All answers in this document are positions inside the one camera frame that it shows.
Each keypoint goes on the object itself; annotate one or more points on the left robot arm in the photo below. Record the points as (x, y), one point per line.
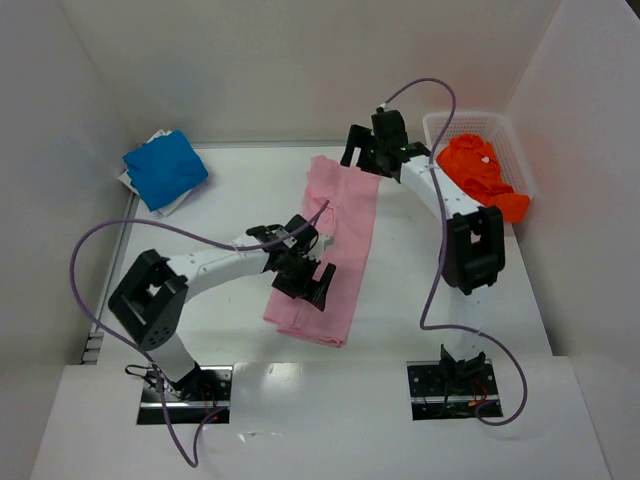
(149, 300)

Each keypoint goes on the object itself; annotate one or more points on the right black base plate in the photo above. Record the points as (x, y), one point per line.
(433, 398)

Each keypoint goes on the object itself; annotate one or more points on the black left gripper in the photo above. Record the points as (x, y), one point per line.
(304, 279)

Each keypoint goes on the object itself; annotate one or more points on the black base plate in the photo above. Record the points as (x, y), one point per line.
(433, 398)
(211, 397)

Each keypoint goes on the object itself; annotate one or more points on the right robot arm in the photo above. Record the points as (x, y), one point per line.
(472, 250)

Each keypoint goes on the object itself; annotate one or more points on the white perforated plastic basket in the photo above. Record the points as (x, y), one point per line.
(496, 129)

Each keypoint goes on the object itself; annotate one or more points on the blue folded t-shirt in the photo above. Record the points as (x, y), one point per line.
(164, 169)

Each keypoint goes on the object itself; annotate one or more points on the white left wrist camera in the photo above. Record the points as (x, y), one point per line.
(324, 243)

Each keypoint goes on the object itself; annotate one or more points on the white folded t-shirt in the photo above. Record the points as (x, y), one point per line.
(166, 210)

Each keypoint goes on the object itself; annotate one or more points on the pink t-shirt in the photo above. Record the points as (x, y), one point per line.
(351, 199)

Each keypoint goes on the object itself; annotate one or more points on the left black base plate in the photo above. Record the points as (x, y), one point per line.
(211, 397)

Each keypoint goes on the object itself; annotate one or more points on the orange crumpled t-shirt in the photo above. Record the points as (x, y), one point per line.
(471, 162)

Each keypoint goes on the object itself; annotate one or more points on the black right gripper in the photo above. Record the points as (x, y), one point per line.
(368, 153)

